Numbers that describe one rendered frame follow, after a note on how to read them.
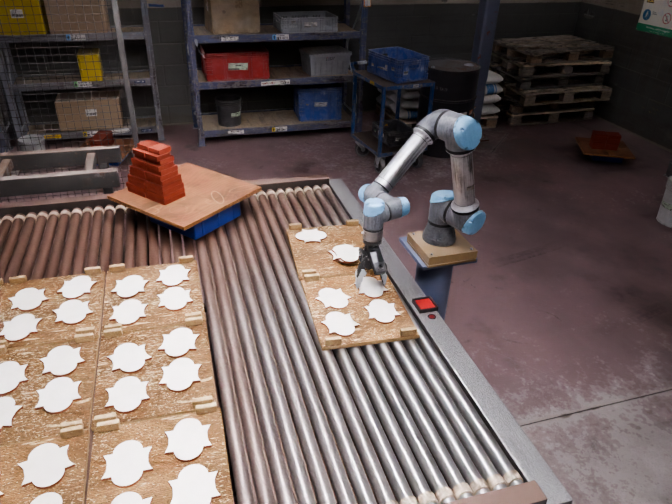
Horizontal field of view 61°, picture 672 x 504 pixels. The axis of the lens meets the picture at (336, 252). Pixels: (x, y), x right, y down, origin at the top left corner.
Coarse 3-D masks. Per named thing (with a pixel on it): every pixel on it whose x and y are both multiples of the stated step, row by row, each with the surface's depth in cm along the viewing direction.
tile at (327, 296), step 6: (324, 288) 219; (330, 288) 219; (324, 294) 216; (330, 294) 216; (336, 294) 216; (342, 294) 216; (318, 300) 213; (324, 300) 213; (330, 300) 213; (336, 300) 213; (342, 300) 213; (330, 306) 210; (336, 306) 210; (342, 306) 210
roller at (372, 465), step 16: (272, 224) 267; (288, 256) 243; (288, 272) 235; (304, 304) 215; (320, 352) 194; (336, 368) 185; (336, 384) 180; (352, 400) 174; (352, 416) 168; (352, 432) 165; (368, 448) 158; (368, 464) 154; (384, 480) 150; (384, 496) 146
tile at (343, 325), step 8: (336, 312) 207; (328, 320) 202; (336, 320) 203; (344, 320) 203; (352, 320) 203; (328, 328) 199; (336, 328) 199; (344, 328) 199; (352, 328) 199; (344, 336) 196
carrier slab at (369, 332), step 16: (304, 288) 220; (320, 288) 221; (336, 288) 221; (352, 288) 221; (320, 304) 212; (352, 304) 212; (368, 304) 213; (400, 304) 213; (320, 320) 204; (368, 320) 204; (400, 320) 205; (320, 336) 196; (352, 336) 197; (368, 336) 197; (384, 336) 197; (400, 336) 197; (416, 336) 198
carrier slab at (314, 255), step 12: (312, 228) 261; (324, 228) 262; (336, 228) 262; (348, 228) 262; (360, 228) 263; (324, 240) 252; (336, 240) 253; (348, 240) 253; (360, 240) 253; (300, 252) 243; (312, 252) 243; (324, 252) 244; (300, 264) 235; (312, 264) 235; (324, 264) 236; (336, 264) 236; (348, 264) 236; (300, 276) 227; (324, 276) 228; (336, 276) 230
